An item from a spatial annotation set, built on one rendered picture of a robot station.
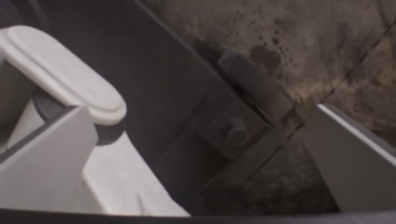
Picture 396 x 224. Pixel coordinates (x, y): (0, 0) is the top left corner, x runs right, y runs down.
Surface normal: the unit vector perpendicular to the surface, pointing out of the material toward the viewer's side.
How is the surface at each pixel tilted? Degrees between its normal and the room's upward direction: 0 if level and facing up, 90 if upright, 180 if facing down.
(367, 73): 0
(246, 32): 0
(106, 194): 90
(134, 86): 0
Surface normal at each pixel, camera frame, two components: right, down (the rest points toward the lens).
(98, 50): -0.03, 0.34
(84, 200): -0.38, 0.00
